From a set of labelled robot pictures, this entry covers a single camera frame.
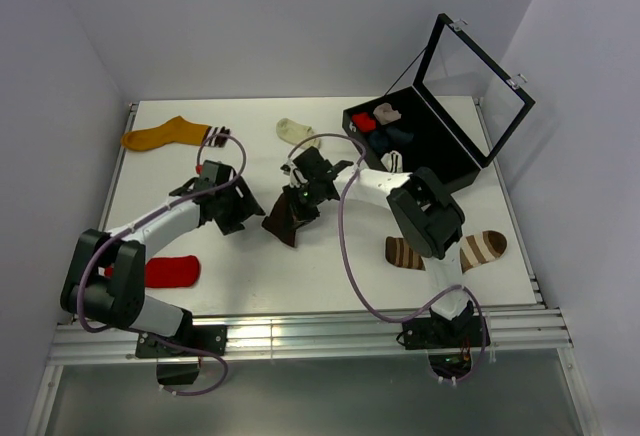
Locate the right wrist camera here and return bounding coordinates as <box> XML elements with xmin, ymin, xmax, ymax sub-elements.
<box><xmin>280</xmin><ymin>161</ymin><xmax>308</xmax><ymax>188</ymax></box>

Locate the cream ankle sock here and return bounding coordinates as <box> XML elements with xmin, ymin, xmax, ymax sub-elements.
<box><xmin>275</xmin><ymin>118</ymin><xmax>321</xmax><ymax>149</ymax></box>

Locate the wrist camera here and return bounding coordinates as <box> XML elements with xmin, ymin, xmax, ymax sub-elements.
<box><xmin>280</xmin><ymin>161</ymin><xmax>308</xmax><ymax>188</ymax></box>
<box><xmin>194</xmin><ymin>160</ymin><xmax>236</xmax><ymax>191</ymax></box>

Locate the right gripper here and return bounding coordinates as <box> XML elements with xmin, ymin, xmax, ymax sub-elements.
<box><xmin>283</xmin><ymin>180</ymin><xmax>323</xmax><ymax>235</ymax></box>

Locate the aluminium table frame rail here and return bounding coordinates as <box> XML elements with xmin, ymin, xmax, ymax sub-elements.
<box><xmin>46</xmin><ymin>307</ymin><xmax>573</xmax><ymax>366</ymax></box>

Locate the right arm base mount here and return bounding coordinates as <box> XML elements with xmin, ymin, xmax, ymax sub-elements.
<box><xmin>396</xmin><ymin>314</ymin><xmax>491</xmax><ymax>350</ymax></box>

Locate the rolled red sock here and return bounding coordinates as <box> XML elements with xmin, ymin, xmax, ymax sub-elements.
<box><xmin>351</xmin><ymin>112</ymin><xmax>377</xmax><ymax>133</ymax></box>

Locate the rolled navy sock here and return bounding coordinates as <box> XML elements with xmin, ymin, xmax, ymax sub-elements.
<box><xmin>385</xmin><ymin>126</ymin><xmax>414</xmax><ymax>147</ymax></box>

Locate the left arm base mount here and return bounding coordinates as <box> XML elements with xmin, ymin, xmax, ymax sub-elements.
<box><xmin>134</xmin><ymin>324</ymin><xmax>229</xmax><ymax>396</ymax></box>

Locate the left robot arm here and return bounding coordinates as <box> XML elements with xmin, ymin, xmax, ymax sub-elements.
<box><xmin>60</xmin><ymin>160</ymin><xmax>265</xmax><ymax>355</ymax></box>

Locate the rolled teal sock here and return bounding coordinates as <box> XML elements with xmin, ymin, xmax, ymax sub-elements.
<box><xmin>368</xmin><ymin>131</ymin><xmax>390</xmax><ymax>156</ymax></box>

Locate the rolled beige sock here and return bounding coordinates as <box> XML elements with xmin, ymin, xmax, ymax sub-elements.
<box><xmin>373</xmin><ymin>103</ymin><xmax>402</xmax><ymax>125</ymax></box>

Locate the black storage box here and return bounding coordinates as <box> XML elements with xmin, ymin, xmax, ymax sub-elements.
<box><xmin>342</xmin><ymin>13</ymin><xmax>535</xmax><ymax>192</ymax></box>

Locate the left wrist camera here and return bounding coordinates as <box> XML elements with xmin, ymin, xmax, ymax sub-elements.
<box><xmin>194</xmin><ymin>160</ymin><xmax>236</xmax><ymax>191</ymax></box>

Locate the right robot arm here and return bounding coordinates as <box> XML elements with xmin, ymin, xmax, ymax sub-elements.
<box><xmin>280</xmin><ymin>147</ymin><xmax>479</xmax><ymax>346</ymax></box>

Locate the rolled white striped sock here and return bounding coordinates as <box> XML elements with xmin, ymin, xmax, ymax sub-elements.
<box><xmin>380</xmin><ymin>150</ymin><xmax>403</xmax><ymax>173</ymax></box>

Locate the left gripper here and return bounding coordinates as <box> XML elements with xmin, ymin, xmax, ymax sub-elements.
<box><xmin>215</xmin><ymin>176</ymin><xmax>264</xmax><ymax>235</ymax></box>

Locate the brown cream striped sock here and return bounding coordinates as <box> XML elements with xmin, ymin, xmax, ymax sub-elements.
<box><xmin>385</xmin><ymin>230</ymin><xmax>508</xmax><ymax>273</ymax></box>

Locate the mustard yellow sock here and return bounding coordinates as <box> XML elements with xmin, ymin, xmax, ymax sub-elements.
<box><xmin>120</xmin><ymin>116</ymin><xmax>231</xmax><ymax>152</ymax></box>

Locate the dark brown sock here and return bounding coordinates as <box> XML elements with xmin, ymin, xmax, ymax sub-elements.
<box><xmin>262</xmin><ymin>192</ymin><xmax>307</xmax><ymax>248</ymax></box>

